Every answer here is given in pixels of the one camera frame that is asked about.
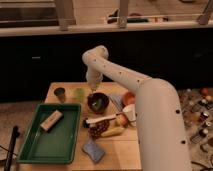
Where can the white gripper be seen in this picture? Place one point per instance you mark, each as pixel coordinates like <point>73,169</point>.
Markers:
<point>94,85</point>

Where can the white plastic cup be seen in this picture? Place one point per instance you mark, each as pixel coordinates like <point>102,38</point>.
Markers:
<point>129,111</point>

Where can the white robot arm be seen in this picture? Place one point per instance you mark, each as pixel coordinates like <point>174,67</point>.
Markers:
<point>159,121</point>

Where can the green translucent plastic cup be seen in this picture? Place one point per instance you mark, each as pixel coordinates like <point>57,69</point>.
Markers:
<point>79,95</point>

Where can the dark metal cup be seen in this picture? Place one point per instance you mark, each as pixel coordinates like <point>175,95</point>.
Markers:
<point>60,94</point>

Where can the dark brown bowl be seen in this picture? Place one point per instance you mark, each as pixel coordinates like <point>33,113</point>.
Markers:
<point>98,103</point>

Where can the grey blue cloth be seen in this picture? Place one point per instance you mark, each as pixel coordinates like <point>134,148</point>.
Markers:
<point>116,100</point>

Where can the orange bowl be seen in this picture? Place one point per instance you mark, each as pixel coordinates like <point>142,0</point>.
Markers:
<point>128,98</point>

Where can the yellow toy lemon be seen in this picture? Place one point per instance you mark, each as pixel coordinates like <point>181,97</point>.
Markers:
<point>122,120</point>

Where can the toy grape bunch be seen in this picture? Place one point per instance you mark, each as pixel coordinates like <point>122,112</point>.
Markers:
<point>100,127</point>

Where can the yellow toy banana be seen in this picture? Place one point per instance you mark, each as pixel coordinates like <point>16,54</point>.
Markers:
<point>113,131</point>

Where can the wooden block in tray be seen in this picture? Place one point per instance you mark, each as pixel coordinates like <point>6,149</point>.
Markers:
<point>51,120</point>

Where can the green plastic tray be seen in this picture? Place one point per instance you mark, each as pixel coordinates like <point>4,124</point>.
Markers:
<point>55,146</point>

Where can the blue sponge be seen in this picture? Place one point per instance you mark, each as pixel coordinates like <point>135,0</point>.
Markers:
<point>93,150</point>

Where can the black stand pole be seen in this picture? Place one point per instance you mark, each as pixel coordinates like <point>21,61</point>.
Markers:
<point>10,152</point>

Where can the pile of bottles on floor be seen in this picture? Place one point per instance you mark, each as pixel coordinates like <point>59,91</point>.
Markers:
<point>197,111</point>

